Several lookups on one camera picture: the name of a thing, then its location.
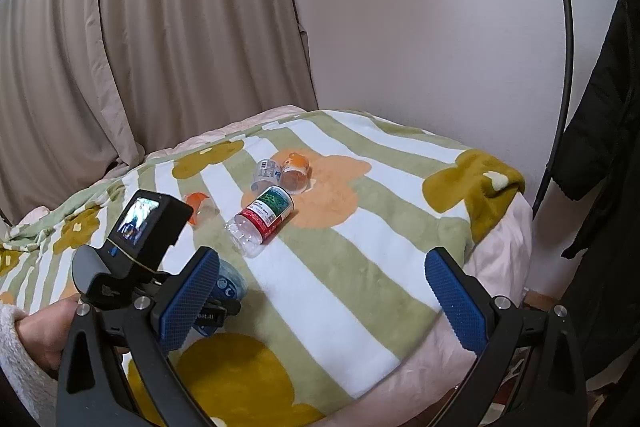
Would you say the beige curtain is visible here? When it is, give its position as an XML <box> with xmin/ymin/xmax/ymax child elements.
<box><xmin>1</xmin><ymin>0</ymin><xmax>317</xmax><ymax>222</ymax></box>

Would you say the black action camera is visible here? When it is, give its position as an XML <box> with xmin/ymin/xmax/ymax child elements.
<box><xmin>100</xmin><ymin>190</ymin><xmax>193</xmax><ymax>277</ymax></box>

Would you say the person's left hand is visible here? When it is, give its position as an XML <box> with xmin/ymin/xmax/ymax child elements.
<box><xmin>15</xmin><ymin>295</ymin><xmax>79</xmax><ymax>373</ymax></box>

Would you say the black jacket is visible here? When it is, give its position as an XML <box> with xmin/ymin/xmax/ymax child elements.
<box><xmin>552</xmin><ymin>0</ymin><xmax>639</xmax><ymax>378</ymax></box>

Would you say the black clothes rack pole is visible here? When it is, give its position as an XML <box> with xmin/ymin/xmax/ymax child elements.
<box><xmin>530</xmin><ymin>0</ymin><xmax>575</xmax><ymax>218</ymax></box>

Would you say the white fleece sleeve forearm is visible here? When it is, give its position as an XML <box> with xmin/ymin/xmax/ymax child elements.
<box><xmin>1</xmin><ymin>303</ymin><xmax>58</xmax><ymax>426</ymax></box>

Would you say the blue white label clear cup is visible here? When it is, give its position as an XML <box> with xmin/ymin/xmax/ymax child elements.
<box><xmin>250</xmin><ymin>158</ymin><xmax>282</xmax><ymax>194</ymax></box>

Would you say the green striped flower blanket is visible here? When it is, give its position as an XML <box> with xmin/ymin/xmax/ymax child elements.
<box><xmin>1</xmin><ymin>110</ymin><xmax>532</xmax><ymax>426</ymax></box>

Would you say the red green label clear cup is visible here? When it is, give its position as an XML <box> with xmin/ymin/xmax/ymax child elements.
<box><xmin>226</xmin><ymin>185</ymin><xmax>294</xmax><ymax>258</ymax></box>

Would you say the pink duvet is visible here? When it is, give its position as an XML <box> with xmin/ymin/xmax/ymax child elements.
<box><xmin>0</xmin><ymin>104</ymin><xmax>534</xmax><ymax>427</ymax></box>

